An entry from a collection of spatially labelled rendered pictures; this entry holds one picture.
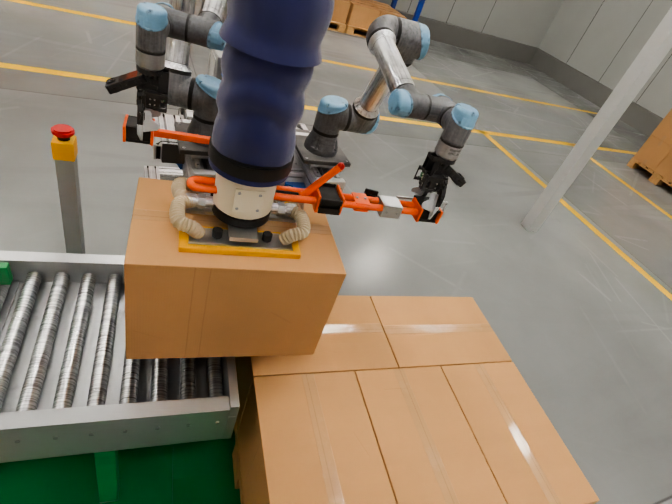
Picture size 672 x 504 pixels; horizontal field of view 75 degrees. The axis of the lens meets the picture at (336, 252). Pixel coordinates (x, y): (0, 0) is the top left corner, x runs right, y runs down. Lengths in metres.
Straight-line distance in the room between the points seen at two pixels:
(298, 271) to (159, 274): 0.37
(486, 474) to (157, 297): 1.25
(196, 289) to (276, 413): 0.55
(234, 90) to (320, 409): 1.08
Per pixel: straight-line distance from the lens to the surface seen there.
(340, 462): 1.56
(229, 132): 1.12
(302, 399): 1.63
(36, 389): 1.64
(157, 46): 1.36
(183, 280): 1.23
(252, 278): 1.24
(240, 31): 1.04
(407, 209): 1.43
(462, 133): 1.35
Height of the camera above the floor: 1.90
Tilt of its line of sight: 38 degrees down
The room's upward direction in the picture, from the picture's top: 21 degrees clockwise
